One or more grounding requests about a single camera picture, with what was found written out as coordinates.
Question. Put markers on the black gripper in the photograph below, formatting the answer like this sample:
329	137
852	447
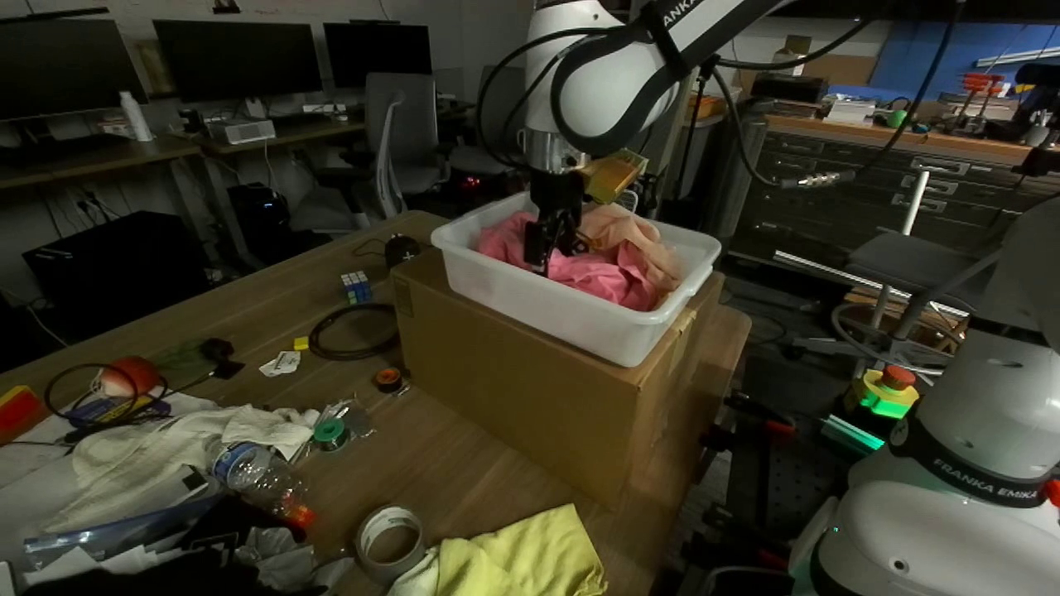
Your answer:
557	200

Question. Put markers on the pink cloth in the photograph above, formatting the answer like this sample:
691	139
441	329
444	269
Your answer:
603	279

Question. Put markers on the yellow cloth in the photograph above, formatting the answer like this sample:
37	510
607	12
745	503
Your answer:
543	555

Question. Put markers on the peach printed cloth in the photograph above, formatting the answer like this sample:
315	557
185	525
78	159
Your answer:
632	241

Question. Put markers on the pale green fluffy towel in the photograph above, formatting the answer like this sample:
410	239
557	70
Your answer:
419	579

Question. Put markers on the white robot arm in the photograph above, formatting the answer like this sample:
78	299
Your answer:
961	502

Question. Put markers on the white plastic bowl tub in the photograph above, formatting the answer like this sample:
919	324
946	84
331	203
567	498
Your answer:
588	321

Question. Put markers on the grey office chair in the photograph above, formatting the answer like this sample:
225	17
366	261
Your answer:
403	131

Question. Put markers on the cardboard box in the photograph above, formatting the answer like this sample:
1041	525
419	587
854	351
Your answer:
600	428

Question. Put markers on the rubiks cube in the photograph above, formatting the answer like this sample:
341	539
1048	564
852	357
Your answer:
354	287

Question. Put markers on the small orange black roll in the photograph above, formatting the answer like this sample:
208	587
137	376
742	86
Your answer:
389	377

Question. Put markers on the white tape roll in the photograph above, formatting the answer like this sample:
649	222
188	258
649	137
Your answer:
389	539

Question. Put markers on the emergency stop button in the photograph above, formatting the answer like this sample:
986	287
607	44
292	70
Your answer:
889	392

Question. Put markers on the clear plastic bottle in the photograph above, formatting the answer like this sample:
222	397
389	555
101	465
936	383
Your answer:
265	481

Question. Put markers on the middle black monitor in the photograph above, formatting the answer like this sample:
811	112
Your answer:
237	60

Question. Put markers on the white spray bottle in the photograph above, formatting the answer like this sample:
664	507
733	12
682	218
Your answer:
133	117

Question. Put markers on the left black monitor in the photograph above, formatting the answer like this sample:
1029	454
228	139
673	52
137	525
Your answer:
65	68

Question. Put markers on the white cloth on table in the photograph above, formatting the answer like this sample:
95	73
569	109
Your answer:
133	467

